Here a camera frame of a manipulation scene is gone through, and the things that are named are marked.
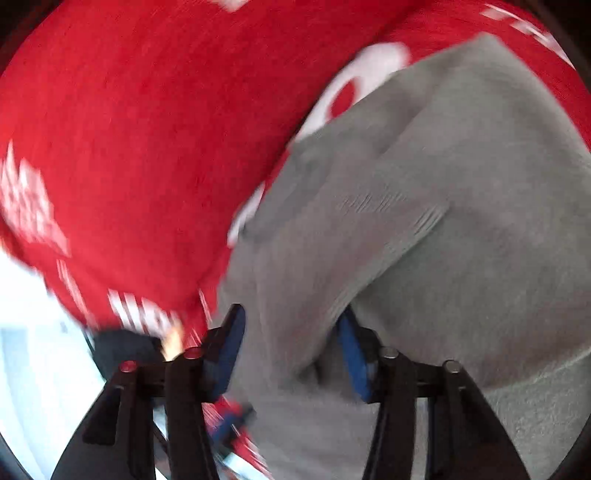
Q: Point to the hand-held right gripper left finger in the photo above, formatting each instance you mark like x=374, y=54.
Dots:
x=226, y=362

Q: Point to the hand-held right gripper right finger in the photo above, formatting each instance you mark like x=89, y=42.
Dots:
x=356, y=367

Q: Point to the grey knit garment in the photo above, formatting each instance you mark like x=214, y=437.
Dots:
x=415, y=230

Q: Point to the dark blurred object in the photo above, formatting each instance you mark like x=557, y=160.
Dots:
x=122, y=345

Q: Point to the red printed blanket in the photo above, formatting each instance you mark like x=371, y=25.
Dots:
x=138, y=138

